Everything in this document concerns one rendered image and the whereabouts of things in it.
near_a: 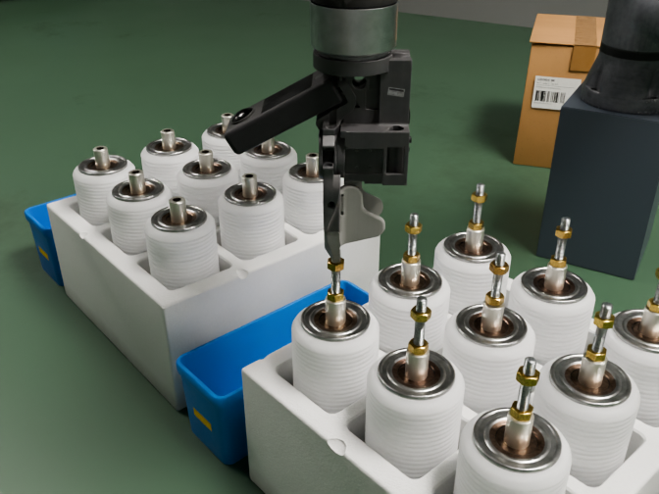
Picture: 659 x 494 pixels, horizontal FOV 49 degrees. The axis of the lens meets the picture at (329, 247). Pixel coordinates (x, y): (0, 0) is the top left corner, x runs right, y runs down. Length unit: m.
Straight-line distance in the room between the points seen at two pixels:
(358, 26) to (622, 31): 0.76
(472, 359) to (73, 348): 0.68
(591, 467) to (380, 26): 0.45
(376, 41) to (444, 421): 0.35
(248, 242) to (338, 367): 0.34
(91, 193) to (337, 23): 0.65
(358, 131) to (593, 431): 0.35
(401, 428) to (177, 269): 0.42
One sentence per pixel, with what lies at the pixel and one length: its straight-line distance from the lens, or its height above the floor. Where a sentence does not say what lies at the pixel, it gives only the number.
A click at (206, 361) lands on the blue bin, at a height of 0.10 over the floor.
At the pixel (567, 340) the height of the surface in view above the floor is 0.21.
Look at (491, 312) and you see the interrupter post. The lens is 0.77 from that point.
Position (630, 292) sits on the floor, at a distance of 1.39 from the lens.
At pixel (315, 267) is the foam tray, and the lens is 1.09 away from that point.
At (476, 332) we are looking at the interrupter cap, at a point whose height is 0.25.
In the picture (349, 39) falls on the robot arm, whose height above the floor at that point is 0.56.
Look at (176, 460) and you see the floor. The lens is 1.00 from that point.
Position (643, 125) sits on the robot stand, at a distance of 1.31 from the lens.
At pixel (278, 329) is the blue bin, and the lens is 1.05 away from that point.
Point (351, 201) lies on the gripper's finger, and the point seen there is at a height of 0.41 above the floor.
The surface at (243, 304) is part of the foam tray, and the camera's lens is 1.03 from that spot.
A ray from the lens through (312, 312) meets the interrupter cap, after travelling 0.79.
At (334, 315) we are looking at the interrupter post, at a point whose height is 0.27.
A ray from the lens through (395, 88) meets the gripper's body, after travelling 0.65.
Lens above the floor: 0.71
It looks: 30 degrees down
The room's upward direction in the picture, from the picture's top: straight up
